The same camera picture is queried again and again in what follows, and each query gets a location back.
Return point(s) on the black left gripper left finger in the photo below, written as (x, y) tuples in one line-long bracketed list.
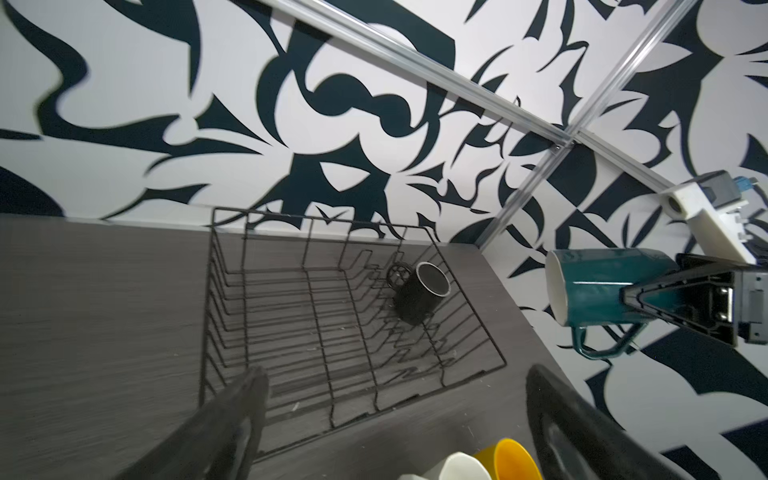
[(220, 441)]

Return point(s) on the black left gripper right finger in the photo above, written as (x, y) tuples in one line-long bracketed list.
[(573, 440)]

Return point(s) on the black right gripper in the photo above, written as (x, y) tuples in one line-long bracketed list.
[(722, 304)]

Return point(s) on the green mug cream inside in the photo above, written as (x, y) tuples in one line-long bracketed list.
[(585, 290)]

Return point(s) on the black mug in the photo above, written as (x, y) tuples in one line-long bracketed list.
[(418, 290)]

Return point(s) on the yellow mug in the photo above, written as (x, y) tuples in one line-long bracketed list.
[(508, 460)]

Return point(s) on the cream white cup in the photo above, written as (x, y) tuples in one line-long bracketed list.
[(456, 466)]

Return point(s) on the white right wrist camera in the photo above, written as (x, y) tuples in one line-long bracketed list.
[(710, 205)]

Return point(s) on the black wire dish rack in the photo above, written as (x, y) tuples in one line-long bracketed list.
[(305, 297)]

